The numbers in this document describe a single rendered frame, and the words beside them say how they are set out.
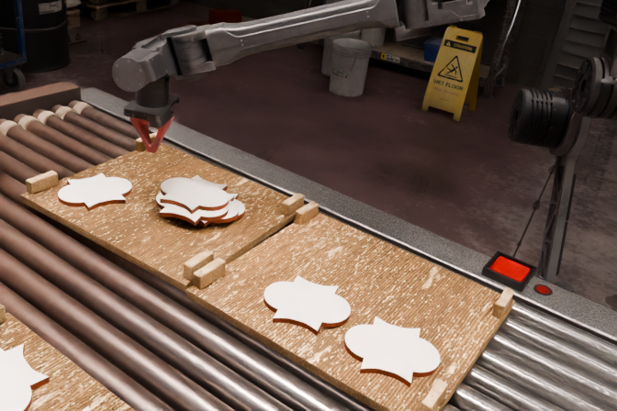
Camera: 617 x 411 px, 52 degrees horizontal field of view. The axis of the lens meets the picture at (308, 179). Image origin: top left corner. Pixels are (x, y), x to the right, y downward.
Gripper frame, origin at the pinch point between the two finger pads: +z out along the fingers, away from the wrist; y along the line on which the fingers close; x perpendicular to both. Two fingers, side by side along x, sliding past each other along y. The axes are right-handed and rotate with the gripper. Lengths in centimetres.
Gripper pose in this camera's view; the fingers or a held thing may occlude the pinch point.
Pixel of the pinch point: (151, 148)
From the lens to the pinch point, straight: 119.2
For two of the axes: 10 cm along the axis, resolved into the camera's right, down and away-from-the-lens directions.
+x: -9.8, -2.0, 1.0
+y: 1.8, -4.4, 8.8
